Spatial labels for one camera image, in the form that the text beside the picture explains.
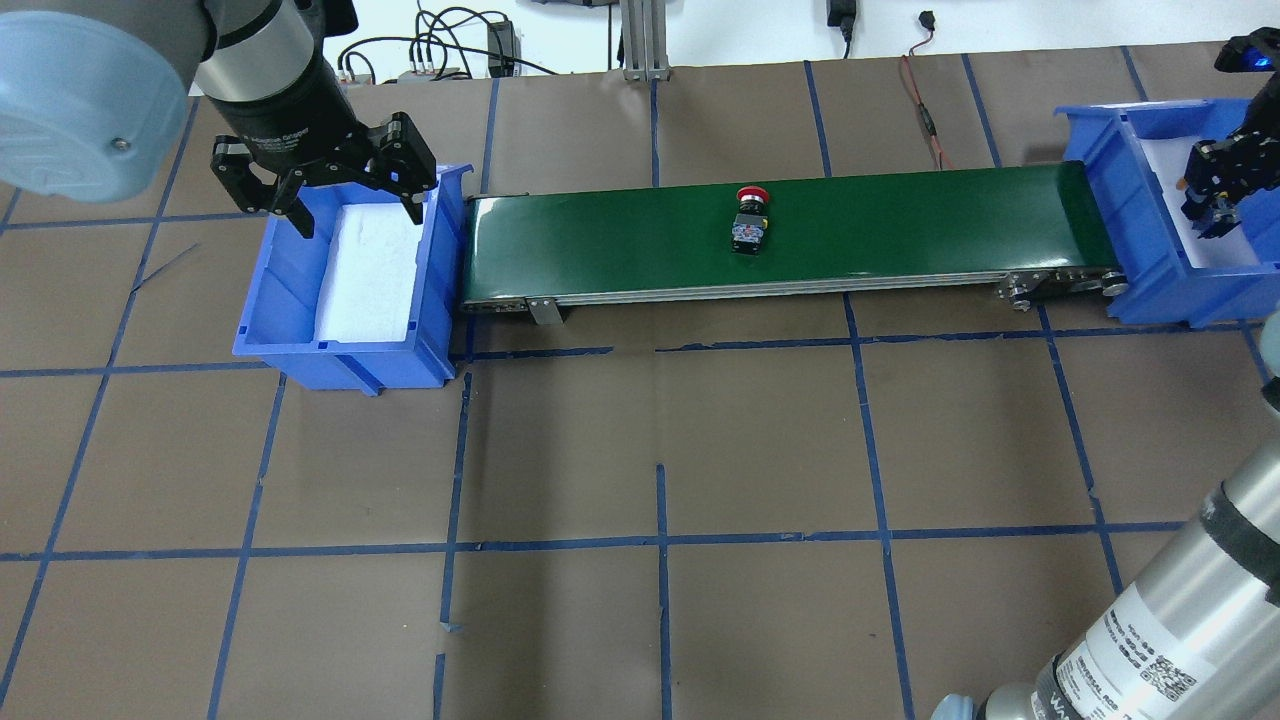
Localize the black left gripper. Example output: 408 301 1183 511
195 50 438 240

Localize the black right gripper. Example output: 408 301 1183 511
1180 74 1279 240

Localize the red mushroom push button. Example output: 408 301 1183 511
731 184 771 255

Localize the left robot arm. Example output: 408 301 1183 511
1 1 436 237

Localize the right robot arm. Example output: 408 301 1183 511
934 56 1279 719

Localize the white foam pad left bin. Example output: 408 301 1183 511
314 202 422 343

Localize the white foam pad bin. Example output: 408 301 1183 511
314 202 422 343
1139 136 1258 269

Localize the white foam pad right bin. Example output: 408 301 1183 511
1139 136 1258 269

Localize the blue plastic bin right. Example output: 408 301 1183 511
1059 97 1279 327

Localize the blue plastic bin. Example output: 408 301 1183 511
233 164 471 396
1059 97 1279 327

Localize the blue plastic bin left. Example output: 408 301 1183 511
233 164 471 396

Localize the green conveyor belt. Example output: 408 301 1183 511
460 161 1129 323

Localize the black power adapter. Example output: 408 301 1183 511
486 20 520 78

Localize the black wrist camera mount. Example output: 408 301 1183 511
1213 27 1279 73

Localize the aluminium frame post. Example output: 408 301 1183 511
620 0 671 82

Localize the red black wire pair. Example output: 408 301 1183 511
899 10 956 170

